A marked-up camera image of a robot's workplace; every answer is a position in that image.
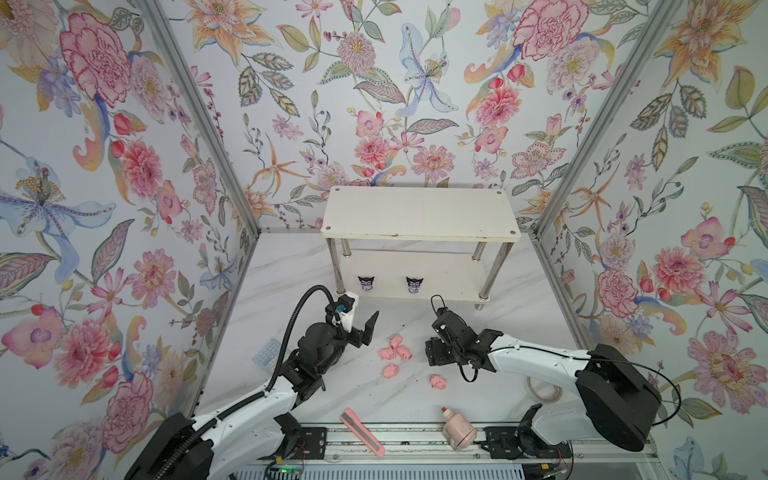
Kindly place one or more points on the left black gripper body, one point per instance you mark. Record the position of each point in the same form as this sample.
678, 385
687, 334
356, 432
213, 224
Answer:
337, 342

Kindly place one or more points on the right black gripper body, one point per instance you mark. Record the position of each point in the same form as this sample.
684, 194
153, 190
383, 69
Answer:
440, 353

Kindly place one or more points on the Kuromi figure black purple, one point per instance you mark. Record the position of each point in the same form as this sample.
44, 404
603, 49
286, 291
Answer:
366, 283

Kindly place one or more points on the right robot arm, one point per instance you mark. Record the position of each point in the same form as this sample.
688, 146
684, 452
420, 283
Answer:
614, 401

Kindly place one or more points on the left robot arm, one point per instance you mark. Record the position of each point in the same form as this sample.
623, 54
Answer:
260, 424

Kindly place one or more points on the white two-tier shelf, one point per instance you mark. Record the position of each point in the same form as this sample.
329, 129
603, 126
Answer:
482, 218

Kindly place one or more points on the pink toy cluster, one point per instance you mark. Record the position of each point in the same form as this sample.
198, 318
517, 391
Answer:
395, 349

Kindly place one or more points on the pink pig toy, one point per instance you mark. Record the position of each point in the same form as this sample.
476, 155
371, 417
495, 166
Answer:
437, 382

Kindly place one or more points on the small pink toy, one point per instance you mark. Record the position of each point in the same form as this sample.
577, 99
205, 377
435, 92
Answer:
390, 371

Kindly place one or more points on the pink utility knife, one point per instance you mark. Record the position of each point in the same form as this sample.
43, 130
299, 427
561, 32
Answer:
362, 433

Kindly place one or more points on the pink glue bottle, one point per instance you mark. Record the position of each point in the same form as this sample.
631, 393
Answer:
458, 432

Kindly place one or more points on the masking tape roll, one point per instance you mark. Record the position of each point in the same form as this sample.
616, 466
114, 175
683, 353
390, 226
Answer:
542, 392

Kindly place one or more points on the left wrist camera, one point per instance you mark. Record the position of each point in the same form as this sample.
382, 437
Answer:
344, 310

